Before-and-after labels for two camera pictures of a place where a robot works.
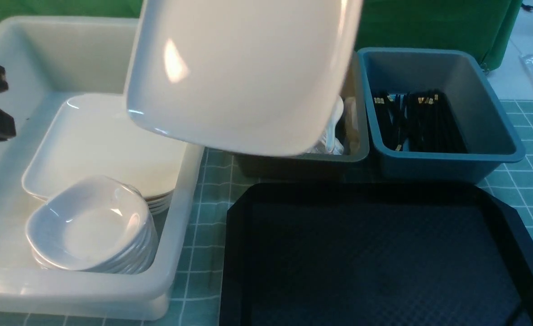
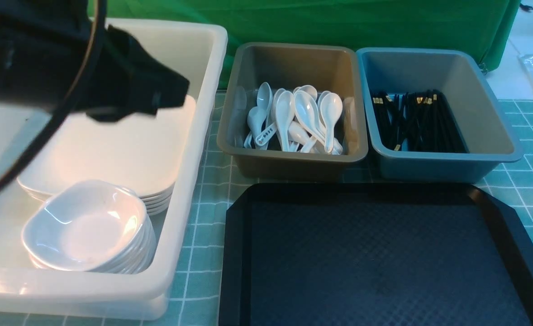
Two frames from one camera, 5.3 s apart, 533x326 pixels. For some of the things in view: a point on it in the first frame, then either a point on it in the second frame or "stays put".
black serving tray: [380, 254] stays put
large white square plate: [265, 76] to [147, 152]
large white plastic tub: [45, 59] stays put
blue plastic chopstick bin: [433, 115] stays put
